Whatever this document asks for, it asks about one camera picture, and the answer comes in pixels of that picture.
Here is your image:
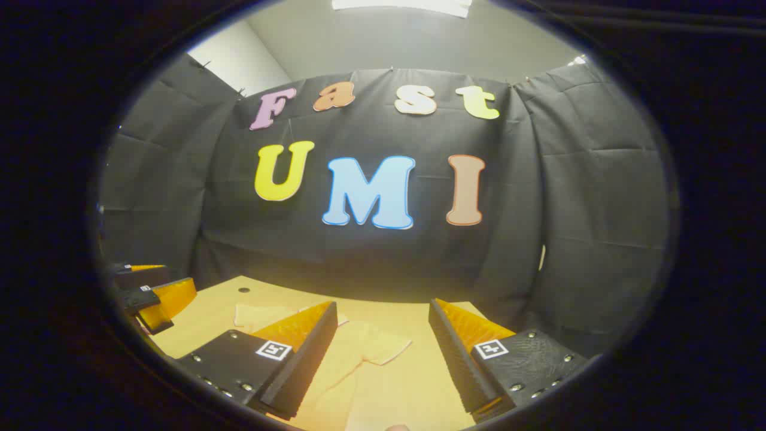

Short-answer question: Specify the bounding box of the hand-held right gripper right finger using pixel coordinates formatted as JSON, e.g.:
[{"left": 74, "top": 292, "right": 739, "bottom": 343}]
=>
[{"left": 428, "top": 298, "right": 591, "bottom": 423}]

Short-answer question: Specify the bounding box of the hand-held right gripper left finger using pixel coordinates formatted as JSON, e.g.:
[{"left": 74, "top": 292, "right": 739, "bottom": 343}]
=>
[{"left": 177, "top": 301, "right": 339, "bottom": 420}]

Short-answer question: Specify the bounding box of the orange T-shirt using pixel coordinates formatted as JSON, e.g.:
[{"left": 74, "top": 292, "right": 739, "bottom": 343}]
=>
[{"left": 232, "top": 302, "right": 415, "bottom": 431}]

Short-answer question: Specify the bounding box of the black backdrop cloth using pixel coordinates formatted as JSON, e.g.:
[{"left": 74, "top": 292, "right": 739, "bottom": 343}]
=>
[{"left": 99, "top": 53, "right": 671, "bottom": 360}]

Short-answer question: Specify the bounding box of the ceiling light panel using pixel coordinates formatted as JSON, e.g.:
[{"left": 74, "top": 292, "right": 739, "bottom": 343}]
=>
[{"left": 332, "top": 0, "right": 474, "bottom": 19}]

